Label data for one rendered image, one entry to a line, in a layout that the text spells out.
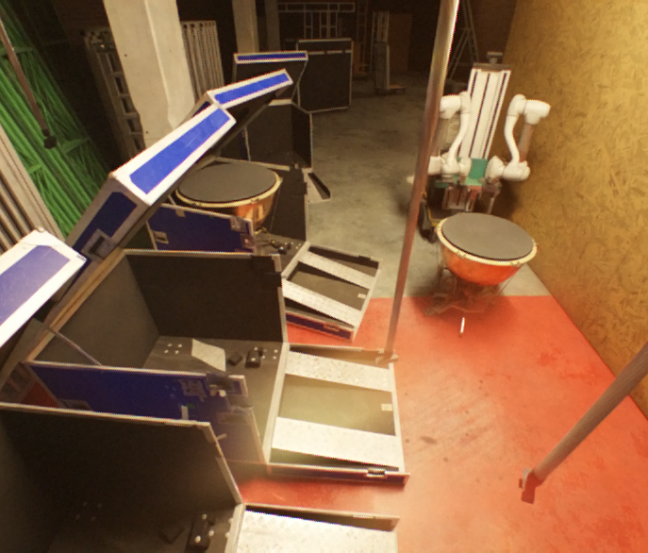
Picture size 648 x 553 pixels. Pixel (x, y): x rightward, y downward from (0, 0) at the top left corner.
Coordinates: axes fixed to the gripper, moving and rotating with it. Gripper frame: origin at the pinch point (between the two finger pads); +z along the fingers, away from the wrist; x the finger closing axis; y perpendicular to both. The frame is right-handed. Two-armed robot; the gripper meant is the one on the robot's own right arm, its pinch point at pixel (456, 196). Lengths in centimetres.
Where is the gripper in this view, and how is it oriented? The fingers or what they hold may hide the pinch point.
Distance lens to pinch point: 368.8
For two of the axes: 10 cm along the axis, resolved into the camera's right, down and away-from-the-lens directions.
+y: 1.5, -6.1, 7.8
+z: 0.0, 7.9, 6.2
